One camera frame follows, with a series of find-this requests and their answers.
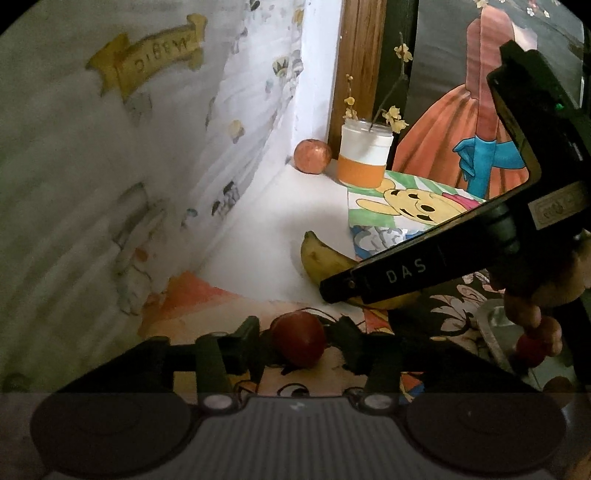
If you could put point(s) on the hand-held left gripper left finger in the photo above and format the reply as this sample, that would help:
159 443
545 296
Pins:
249 344

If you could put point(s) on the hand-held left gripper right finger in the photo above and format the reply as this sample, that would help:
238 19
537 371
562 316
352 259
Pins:
347 344

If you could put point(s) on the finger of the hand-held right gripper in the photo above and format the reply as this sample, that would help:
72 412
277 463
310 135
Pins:
337 286

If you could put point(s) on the spotted yellow banana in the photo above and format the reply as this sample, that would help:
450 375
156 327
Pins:
323 261

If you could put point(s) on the red plum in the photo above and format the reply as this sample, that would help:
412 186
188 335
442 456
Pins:
298 339

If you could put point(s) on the metal tray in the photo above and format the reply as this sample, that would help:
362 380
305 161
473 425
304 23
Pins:
496 323

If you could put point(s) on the small red fruit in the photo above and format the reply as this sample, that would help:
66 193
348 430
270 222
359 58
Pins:
531 354

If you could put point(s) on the person's right hand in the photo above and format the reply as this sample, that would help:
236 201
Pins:
521 314

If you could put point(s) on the cartoon printed cloth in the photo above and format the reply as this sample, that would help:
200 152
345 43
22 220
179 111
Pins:
415 198

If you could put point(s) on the white and orange jar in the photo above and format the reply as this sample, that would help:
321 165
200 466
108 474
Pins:
362 157

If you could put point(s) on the dried yellow flower sprigs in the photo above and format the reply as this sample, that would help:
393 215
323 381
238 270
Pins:
395 117

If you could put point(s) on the printed white curtain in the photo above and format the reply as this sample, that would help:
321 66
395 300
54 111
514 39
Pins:
92 184

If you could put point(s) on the wall poster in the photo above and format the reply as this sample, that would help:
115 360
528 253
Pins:
438 138

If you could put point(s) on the red apple by wall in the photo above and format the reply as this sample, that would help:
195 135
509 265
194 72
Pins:
313 157

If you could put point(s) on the wooden door frame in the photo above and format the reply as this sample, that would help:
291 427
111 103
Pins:
360 69

